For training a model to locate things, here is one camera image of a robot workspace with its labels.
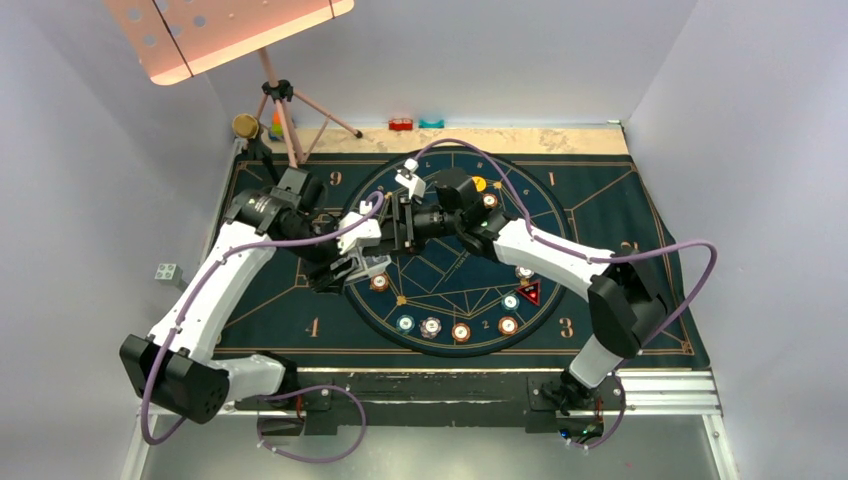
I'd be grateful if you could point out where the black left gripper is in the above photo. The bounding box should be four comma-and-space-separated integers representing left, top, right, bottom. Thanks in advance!
282, 214, 359, 293

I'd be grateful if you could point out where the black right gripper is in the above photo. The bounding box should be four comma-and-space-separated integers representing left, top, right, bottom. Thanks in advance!
363, 194, 463, 260

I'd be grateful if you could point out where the orange poker chip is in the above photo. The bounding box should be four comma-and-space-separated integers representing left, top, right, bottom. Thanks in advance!
482, 193, 500, 210
370, 274, 390, 292
497, 316, 519, 336

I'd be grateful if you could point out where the pink blue poker chip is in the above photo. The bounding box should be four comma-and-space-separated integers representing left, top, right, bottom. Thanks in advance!
515, 266, 535, 280

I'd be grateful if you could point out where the green blue chip stack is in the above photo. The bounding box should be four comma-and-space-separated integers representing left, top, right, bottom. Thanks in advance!
395, 314, 416, 335

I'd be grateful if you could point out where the green blue poker chip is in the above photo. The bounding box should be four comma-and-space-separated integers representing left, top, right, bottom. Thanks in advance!
500, 294, 520, 312

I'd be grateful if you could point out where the red triangular dealer button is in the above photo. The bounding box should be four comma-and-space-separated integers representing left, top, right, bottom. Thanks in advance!
516, 280, 541, 306

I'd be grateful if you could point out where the orange chip stack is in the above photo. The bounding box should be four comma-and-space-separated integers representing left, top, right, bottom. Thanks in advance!
451, 323, 471, 343

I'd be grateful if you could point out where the blue playing card deck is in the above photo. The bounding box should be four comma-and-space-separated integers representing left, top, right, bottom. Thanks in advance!
345, 255, 392, 284

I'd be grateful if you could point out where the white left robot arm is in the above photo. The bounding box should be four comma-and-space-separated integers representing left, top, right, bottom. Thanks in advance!
119, 167, 384, 424

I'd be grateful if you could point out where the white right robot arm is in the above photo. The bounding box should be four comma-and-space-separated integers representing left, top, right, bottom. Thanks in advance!
382, 161, 671, 414

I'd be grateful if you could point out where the yellow big blind button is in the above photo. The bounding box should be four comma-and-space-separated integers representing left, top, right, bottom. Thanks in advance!
472, 176, 487, 192

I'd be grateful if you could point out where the dark green rectangular poker mat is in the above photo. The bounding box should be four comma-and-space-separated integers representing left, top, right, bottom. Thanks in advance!
215, 154, 673, 369

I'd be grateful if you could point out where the teal toy block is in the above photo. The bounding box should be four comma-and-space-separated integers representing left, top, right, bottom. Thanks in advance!
418, 119, 445, 129

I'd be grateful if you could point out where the round blue poker mat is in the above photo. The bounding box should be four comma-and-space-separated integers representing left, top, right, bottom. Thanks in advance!
345, 146, 583, 359

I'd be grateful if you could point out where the red toy block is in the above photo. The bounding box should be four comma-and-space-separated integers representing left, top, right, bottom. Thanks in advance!
388, 118, 415, 131

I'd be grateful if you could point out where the colourful stacking toy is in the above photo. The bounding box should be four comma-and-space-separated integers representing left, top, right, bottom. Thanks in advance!
268, 110, 285, 142

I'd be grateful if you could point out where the grey lego block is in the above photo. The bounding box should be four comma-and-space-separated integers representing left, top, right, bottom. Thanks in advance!
154, 263, 181, 282

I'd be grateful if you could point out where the brass round knob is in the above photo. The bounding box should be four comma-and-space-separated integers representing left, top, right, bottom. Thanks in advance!
231, 113, 262, 140

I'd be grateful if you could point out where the pink music stand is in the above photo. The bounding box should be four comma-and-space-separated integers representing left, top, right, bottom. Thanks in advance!
105, 0, 363, 167

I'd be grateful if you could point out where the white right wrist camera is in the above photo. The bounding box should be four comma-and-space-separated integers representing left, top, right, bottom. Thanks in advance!
394, 158, 426, 203

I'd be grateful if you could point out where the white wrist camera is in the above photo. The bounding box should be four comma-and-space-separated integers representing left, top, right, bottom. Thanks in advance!
394, 158, 426, 203
336, 200, 381, 255

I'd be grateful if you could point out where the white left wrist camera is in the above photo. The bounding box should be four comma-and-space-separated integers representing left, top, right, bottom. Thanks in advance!
336, 200, 381, 255

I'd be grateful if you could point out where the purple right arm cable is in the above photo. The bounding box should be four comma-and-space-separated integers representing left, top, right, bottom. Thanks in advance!
414, 139, 719, 451

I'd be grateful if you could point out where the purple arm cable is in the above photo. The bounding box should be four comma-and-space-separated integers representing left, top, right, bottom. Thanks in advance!
140, 190, 387, 464
414, 139, 719, 451

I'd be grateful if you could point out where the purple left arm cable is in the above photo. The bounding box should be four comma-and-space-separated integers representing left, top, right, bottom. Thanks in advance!
140, 190, 387, 464

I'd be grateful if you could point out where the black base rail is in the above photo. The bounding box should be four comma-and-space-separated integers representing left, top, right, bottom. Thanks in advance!
236, 368, 625, 436

